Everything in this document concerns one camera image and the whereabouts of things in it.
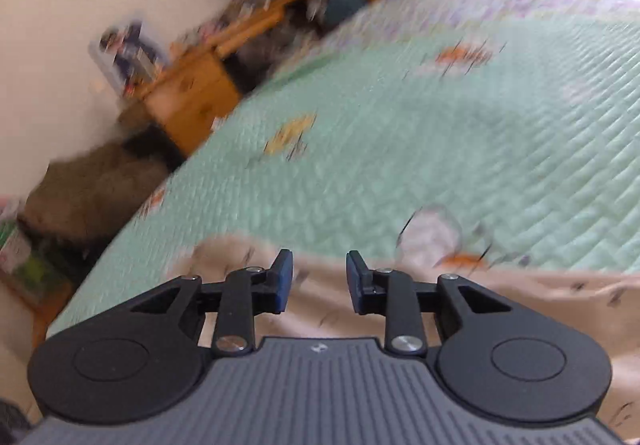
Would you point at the wooden desk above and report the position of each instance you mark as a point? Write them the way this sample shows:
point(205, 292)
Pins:
point(195, 100)

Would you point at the green quilted bee bedspread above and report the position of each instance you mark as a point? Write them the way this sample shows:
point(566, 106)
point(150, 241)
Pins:
point(400, 135)

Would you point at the black armchair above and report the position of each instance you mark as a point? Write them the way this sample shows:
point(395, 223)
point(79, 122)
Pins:
point(150, 147)

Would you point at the green and white carton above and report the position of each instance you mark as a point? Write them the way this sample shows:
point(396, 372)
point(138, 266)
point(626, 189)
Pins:
point(20, 252)

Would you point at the blue fabric bag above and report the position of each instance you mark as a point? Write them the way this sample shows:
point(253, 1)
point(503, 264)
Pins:
point(345, 0)

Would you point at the beige smiley print pants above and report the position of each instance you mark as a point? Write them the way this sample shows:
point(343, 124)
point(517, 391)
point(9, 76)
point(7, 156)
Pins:
point(550, 305)

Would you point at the wall poster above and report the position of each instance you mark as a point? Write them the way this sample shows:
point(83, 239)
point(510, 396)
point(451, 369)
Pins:
point(130, 52)

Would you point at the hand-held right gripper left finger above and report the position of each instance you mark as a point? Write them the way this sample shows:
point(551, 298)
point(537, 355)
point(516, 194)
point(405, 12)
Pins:
point(285, 281)

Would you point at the brown quilted jacket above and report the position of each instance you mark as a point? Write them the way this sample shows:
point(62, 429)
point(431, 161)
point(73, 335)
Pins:
point(95, 195)

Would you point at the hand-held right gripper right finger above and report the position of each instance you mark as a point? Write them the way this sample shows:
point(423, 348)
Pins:
point(354, 282)

